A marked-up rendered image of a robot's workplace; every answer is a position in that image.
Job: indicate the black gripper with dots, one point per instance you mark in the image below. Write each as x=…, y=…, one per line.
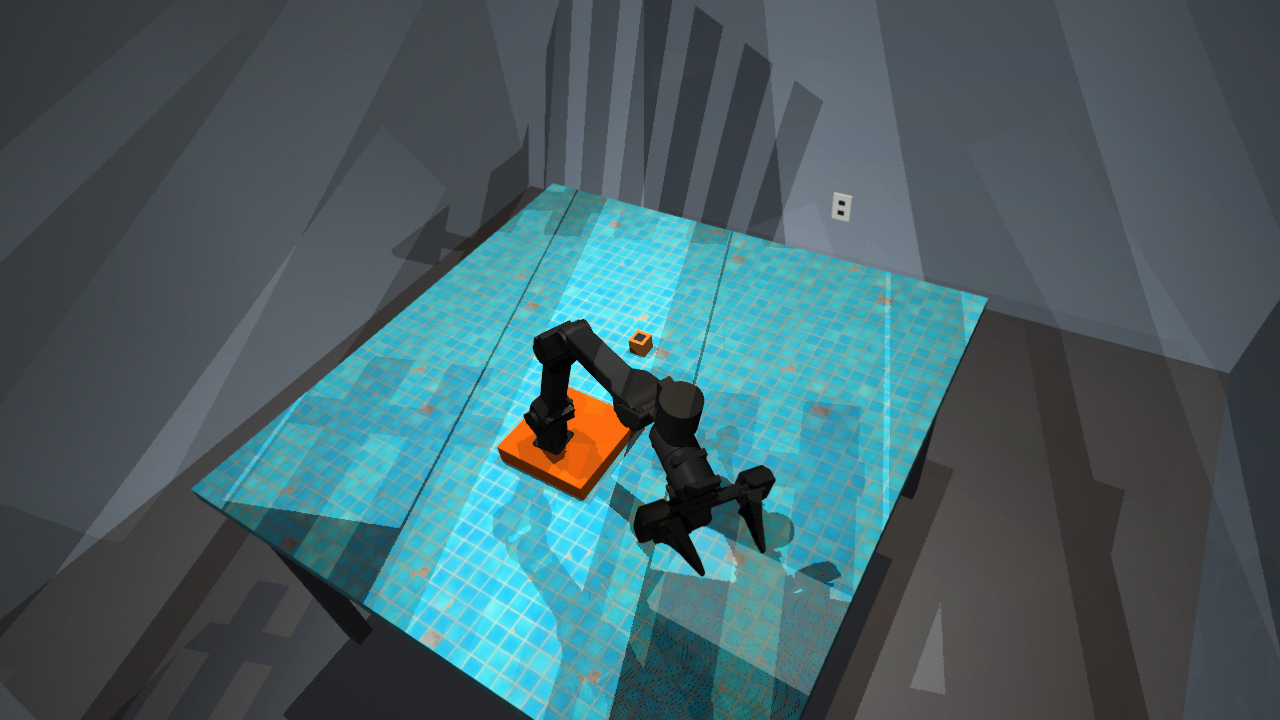
x=698, y=489

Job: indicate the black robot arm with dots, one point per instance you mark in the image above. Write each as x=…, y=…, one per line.
x=639, y=398

